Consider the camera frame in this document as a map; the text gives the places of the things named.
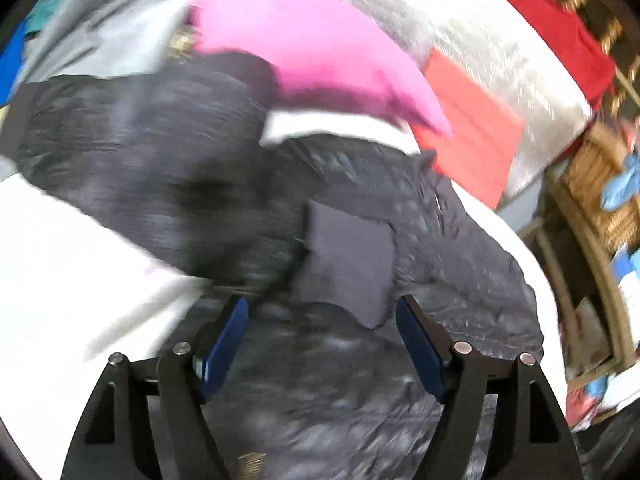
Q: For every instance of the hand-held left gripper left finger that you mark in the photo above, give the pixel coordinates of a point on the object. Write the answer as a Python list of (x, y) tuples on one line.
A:
[(227, 340)]

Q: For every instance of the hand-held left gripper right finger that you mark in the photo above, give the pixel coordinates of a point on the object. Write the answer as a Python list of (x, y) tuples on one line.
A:
[(420, 345)]

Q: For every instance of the black quilted jacket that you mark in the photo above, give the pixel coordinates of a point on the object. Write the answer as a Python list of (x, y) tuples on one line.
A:
[(175, 135)]

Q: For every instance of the wooden shelf unit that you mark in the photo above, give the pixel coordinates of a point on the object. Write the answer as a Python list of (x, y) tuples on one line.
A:
[(590, 270)]

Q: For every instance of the wicker basket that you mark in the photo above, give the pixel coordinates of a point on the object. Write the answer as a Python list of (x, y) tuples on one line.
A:
[(595, 175)]

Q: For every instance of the light blue cloth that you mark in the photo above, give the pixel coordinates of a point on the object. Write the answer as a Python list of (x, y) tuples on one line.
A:
[(622, 185)]

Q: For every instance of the pink pillow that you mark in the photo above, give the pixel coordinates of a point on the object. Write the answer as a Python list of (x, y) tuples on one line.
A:
[(310, 45)]

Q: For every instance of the grey garment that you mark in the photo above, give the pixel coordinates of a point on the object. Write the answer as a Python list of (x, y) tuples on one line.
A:
[(125, 35)]

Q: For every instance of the silver foil mat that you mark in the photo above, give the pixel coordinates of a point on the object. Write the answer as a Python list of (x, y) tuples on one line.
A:
[(475, 25)]

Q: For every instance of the blue jacket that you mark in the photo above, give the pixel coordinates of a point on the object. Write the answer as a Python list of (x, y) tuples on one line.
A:
[(12, 70)]

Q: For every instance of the red cloth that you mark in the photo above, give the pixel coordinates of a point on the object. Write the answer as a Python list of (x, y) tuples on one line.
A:
[(550, 15)]

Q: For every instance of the wooden headboard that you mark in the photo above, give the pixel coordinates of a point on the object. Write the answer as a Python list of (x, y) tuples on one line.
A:
[(612, 30)]

